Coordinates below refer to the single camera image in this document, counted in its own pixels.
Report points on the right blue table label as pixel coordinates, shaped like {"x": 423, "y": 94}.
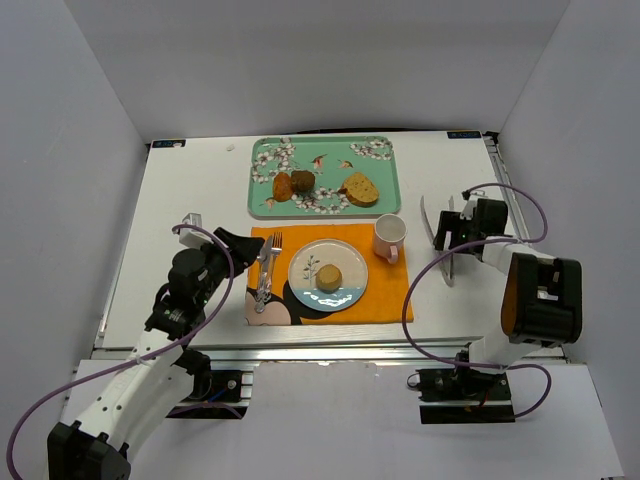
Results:
{"x": 464, "y": 134}

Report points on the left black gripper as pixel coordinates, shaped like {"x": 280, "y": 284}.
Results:
{"x": 226, "y": 251}

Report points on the silver knife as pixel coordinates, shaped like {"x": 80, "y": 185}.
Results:
{"x": 270, "y": 240}

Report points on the sliced brown bread loaf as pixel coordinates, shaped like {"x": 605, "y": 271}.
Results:
{"x": 360, "y": 190}

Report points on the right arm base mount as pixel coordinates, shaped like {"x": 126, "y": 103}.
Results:
{"x": 460, "y": 395}

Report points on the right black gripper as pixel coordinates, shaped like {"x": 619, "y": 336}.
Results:
{"x": 447, "y": 230}

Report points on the green floral tray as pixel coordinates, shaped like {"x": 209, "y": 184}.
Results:
{"x": 332, "y": 158}

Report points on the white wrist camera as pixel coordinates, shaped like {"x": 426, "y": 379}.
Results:
{"x": 469, "y": 209}
{"x": 193, "y": 237}

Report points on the blue and white plate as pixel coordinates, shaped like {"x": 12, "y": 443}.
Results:
{"x": 310, "y": 258}

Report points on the dark chocolate muffin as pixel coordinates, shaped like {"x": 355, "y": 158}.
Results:
{"x": 302, "y": 181}

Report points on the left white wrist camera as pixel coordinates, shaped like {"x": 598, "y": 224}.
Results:
{"x": 193, "y": 237}

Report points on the round tan bread bun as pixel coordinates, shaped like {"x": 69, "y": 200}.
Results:
{"x": 329, "y": 278}

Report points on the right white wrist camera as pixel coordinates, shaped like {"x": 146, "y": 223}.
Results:
{"x": 469, "y": 209}

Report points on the pink mug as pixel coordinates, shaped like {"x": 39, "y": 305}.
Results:
{"x": 389, "y": 235}

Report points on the orange-brown bread roll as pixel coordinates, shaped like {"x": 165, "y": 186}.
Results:
{"x": 282, "y": 189}

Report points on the silver spoon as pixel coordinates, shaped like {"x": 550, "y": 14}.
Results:
{"x": 263, "y": 262}

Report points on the left blue table label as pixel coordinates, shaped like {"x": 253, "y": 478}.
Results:
{"x": 168, "y": 143}

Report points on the orange cartoon placemat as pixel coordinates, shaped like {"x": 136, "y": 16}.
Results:
{"x": 382, "y": 299}

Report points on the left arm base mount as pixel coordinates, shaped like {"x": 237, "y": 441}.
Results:
{"x": 217, "y": 395}

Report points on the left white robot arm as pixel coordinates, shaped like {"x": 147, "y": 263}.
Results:
{"x": 162, "y": 369}

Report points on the blue table label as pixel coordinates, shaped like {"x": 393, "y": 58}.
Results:
{"x": 464, "y": 134}
{"x": 168, "y": 143}

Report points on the silver fork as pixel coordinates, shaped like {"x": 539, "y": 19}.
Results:
{"x": 276, "y": 250}

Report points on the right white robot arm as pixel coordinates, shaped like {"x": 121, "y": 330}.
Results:
{"x": 542, "y": 301}

